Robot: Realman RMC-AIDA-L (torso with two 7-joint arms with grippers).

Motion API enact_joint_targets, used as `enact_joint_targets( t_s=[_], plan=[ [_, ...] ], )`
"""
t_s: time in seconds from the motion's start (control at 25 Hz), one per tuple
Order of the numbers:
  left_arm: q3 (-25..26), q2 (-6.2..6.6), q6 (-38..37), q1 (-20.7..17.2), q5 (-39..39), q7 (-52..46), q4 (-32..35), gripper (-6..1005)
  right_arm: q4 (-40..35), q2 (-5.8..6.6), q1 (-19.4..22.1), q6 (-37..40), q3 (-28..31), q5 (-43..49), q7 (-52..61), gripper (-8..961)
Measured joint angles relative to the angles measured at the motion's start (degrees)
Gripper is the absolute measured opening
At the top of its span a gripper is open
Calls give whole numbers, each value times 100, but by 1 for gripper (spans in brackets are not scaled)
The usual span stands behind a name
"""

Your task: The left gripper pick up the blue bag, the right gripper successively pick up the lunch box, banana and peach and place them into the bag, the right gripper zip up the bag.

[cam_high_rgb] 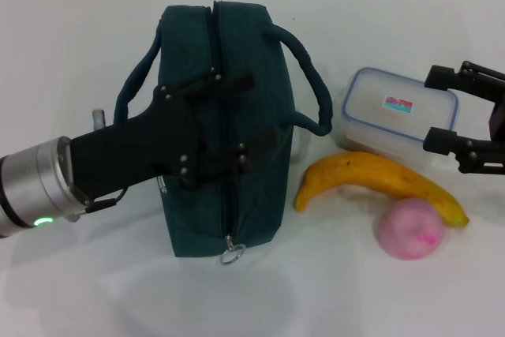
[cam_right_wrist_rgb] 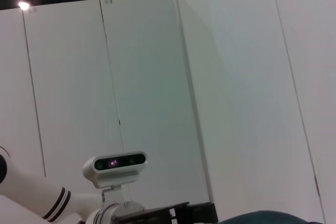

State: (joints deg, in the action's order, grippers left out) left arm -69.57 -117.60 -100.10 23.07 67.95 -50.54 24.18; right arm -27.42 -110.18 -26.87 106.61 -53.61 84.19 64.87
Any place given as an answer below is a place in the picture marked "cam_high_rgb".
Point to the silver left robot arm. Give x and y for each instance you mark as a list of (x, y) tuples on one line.
[(31, 187)]

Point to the yellow banana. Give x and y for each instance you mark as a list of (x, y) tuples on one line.
[(355, 171)]

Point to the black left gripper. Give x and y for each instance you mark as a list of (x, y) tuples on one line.
[(130, 147)]

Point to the clear container with blue rim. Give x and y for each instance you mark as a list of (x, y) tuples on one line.
[(378, 92)]

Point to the dark teal fabric bag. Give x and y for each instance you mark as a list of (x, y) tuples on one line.
[(256, 76)]

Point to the silver left wrist port stub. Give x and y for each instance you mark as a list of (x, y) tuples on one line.
[(98, 120)]

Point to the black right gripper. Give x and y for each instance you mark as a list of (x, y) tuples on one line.
[(498, 120)]

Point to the pink peach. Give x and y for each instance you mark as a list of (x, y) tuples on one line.
[(406, 230)]

